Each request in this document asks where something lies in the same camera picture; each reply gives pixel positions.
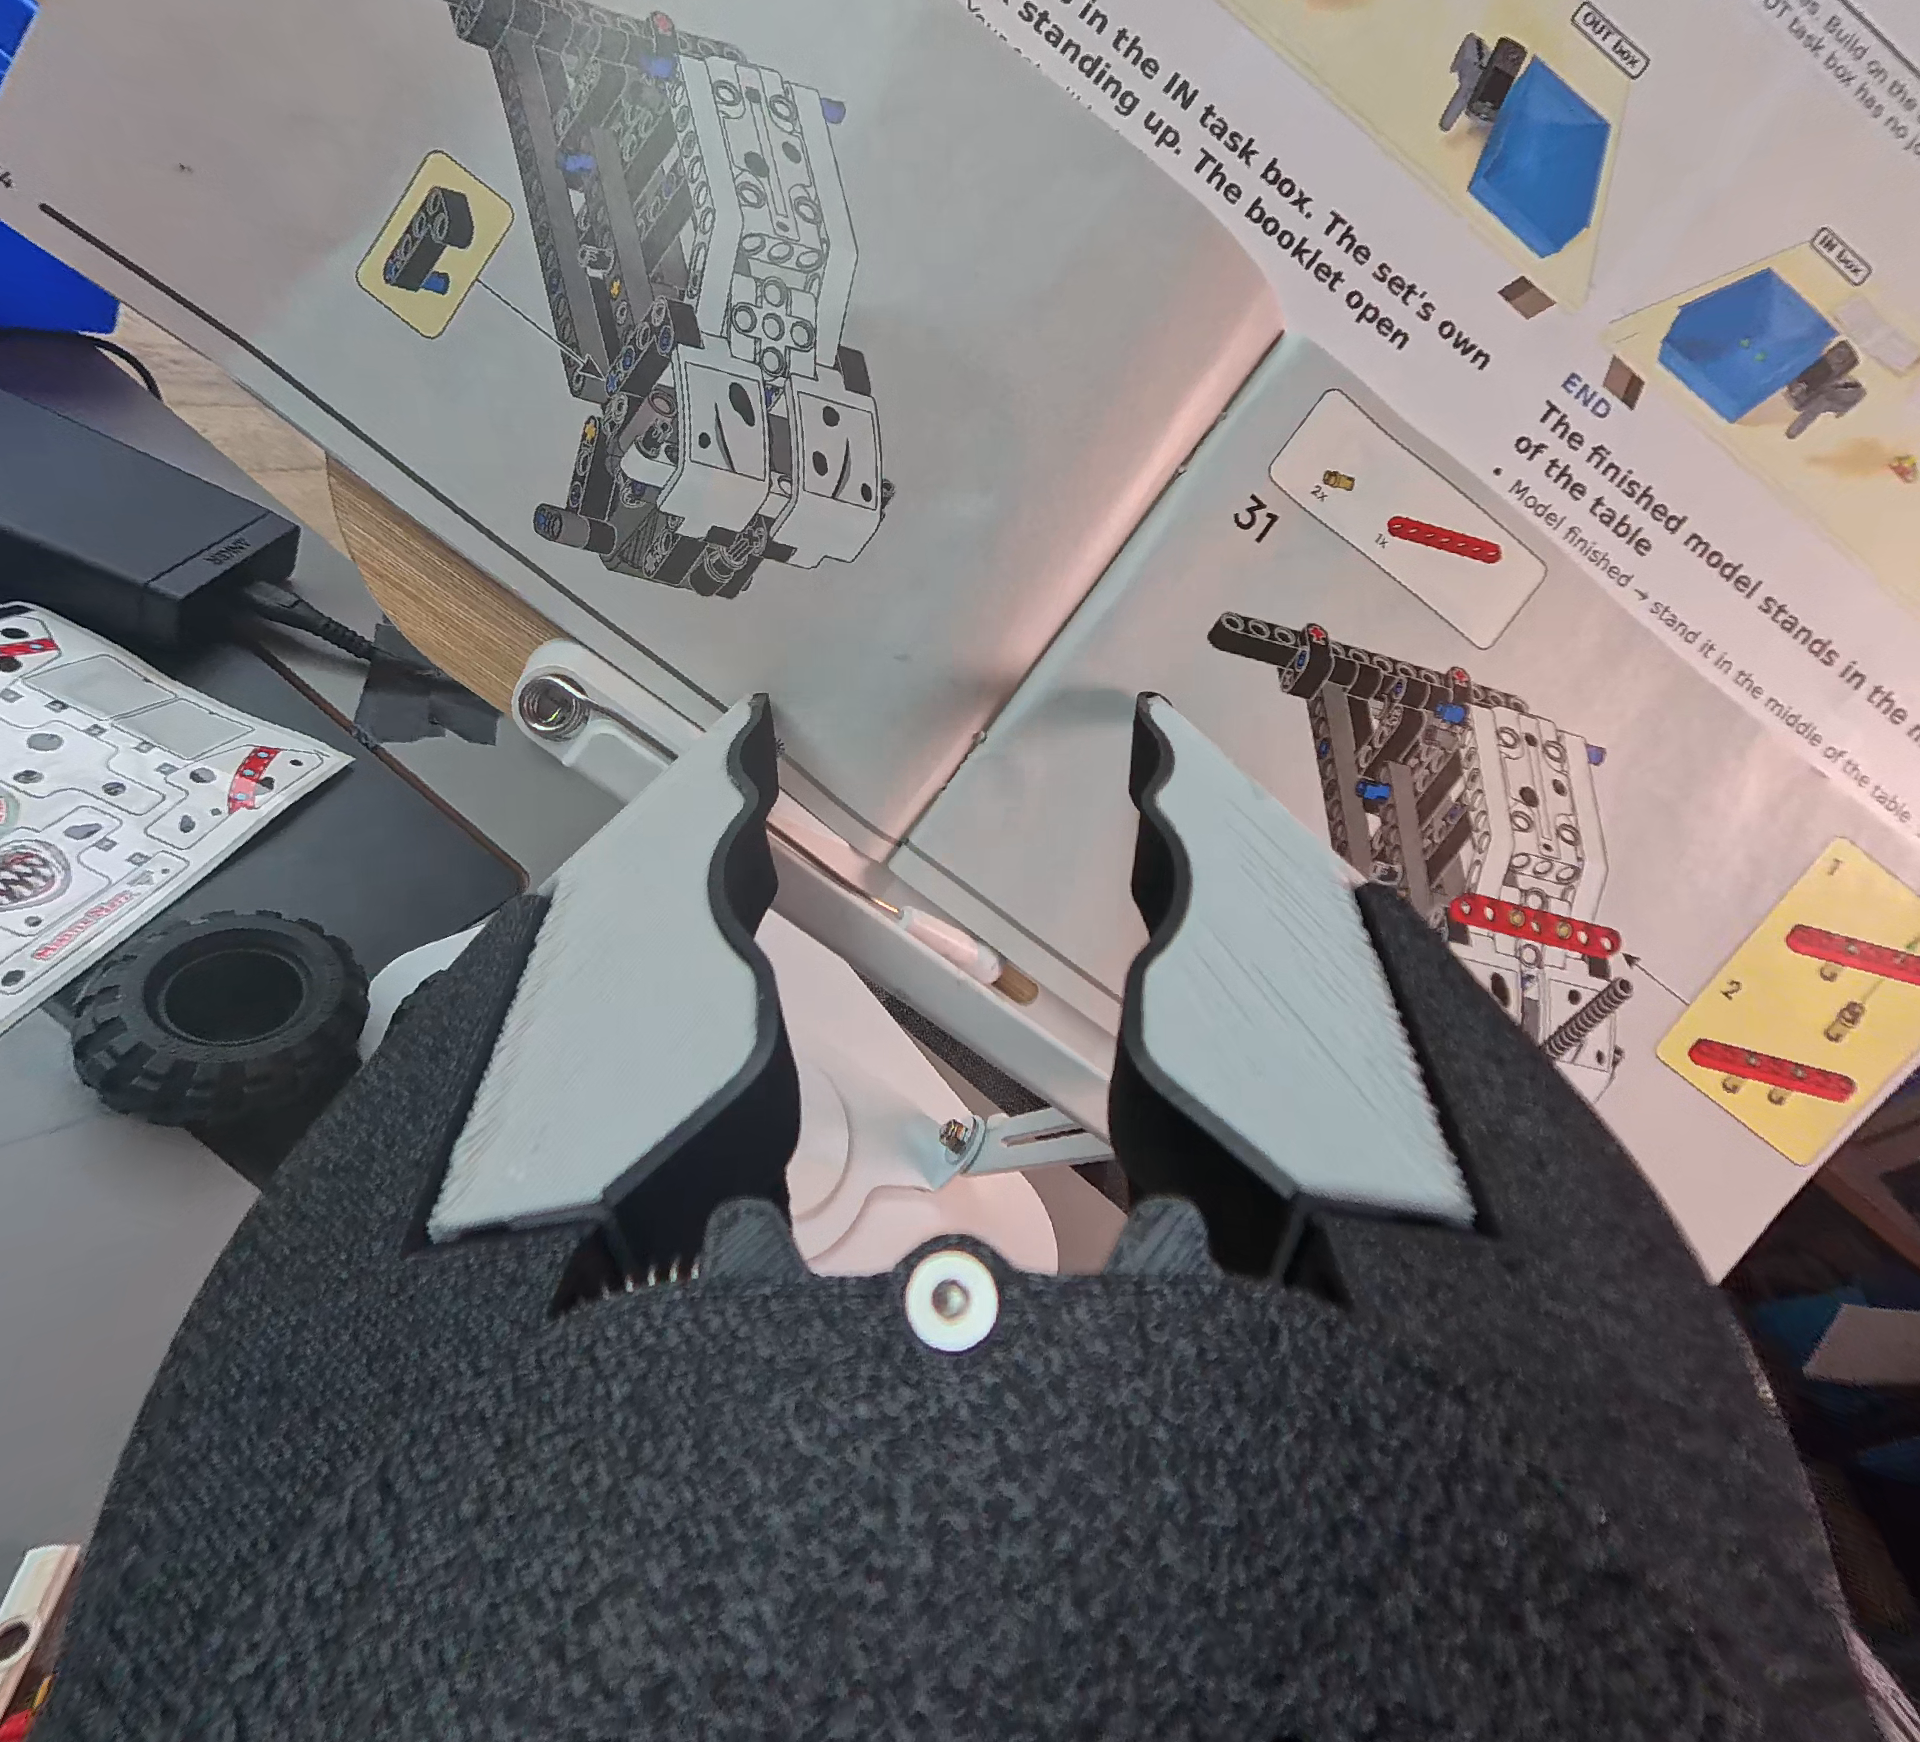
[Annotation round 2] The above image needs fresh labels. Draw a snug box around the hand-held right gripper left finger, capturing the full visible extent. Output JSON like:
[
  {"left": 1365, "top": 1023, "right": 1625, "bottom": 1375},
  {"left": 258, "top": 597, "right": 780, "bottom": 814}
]
[{"left": 431, "top": 696, "right": 800, "bottom": 1242}]

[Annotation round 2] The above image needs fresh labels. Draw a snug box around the toy instruction booklet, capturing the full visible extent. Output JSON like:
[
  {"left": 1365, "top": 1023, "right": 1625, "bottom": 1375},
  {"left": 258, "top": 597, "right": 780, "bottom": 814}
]
[{"left": 0, "top": 0, "right": 1920, "bottom": 1285}]

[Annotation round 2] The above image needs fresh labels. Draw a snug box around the black power adapter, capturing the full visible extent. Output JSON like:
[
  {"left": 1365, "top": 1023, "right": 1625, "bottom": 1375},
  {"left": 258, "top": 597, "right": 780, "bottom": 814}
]
[{"left": 0, "top": 384, "right": 303, "bottom": 653}]

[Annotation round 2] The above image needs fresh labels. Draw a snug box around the printed task instruction sheet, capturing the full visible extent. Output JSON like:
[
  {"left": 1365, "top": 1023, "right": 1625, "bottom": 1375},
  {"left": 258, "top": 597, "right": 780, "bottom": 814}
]
[{"left": 884, "top": 0, "right": 1920, "bottom": 859}]

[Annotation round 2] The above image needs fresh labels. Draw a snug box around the toy sticker sheet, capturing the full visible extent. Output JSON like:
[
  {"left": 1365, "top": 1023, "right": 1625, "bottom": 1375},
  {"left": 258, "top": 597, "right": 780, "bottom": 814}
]
[{"left": 0, "top": 597, "right": 354, "bottom": 1040}]

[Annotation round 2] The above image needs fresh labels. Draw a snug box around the blue plastic bin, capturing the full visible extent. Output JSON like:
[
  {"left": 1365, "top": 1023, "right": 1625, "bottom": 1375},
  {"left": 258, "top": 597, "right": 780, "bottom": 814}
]
[{"left": 0, "top": 0, "right": 121, "bottom": 337}]

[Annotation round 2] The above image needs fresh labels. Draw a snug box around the black toy tyre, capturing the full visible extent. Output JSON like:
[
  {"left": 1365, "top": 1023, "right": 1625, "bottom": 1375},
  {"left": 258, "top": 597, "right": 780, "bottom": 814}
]
[{"left": 73, "top": 909, "right": 371, "bottom": 1127}]

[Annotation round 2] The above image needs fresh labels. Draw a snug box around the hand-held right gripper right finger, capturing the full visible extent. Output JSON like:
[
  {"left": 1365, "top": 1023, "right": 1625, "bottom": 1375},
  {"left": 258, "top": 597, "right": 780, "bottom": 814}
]
[{"left": 1105, "top": 688, "right": 1479, "bottom": 1234}]

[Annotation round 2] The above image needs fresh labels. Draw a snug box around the black adapter cable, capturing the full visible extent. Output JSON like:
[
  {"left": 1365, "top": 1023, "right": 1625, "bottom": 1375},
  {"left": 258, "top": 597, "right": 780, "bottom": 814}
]
[{"left": 250, "top": 579, "right": 505, "bottom": 754}]

